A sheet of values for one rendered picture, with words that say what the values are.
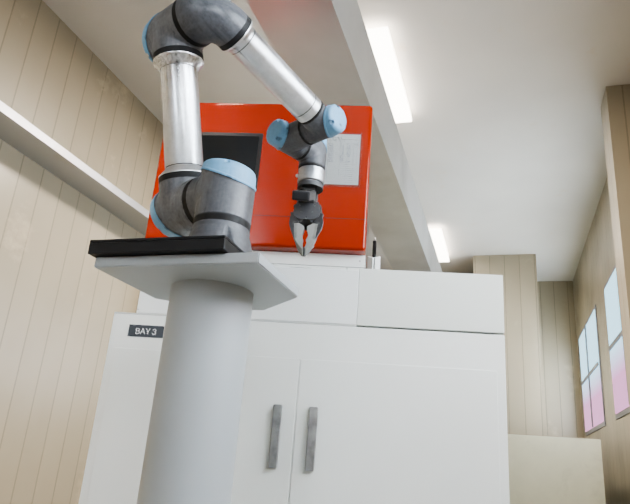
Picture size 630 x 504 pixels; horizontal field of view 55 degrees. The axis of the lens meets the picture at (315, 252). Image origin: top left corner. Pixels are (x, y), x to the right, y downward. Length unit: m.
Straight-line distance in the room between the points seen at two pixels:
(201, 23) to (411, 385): 0.94
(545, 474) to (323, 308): 4.74
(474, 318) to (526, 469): 4.61
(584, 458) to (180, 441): 5.24
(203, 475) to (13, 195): 3.61
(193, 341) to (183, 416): 0.13
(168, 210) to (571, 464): 5.18
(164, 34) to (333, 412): 0.94
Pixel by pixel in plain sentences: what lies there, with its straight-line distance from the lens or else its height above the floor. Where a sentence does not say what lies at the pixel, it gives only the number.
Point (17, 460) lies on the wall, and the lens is 4.66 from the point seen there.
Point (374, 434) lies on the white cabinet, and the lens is 1.43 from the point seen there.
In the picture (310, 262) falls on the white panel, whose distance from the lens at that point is 2.18.
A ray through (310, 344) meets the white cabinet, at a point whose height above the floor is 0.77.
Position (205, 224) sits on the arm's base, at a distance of 1.19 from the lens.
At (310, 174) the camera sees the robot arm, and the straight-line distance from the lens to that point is 1.65.
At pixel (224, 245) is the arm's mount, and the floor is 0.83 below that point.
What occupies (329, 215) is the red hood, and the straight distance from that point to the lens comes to 2.19.
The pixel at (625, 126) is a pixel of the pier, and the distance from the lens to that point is 5.30.
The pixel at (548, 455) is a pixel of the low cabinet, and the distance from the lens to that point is 6.07.
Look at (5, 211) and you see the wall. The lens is 4.45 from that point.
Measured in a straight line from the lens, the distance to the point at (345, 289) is 1.49.
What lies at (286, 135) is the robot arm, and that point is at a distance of 1.60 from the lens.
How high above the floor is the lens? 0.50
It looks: 19 degrees up
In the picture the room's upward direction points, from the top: 4 degrees clockwise
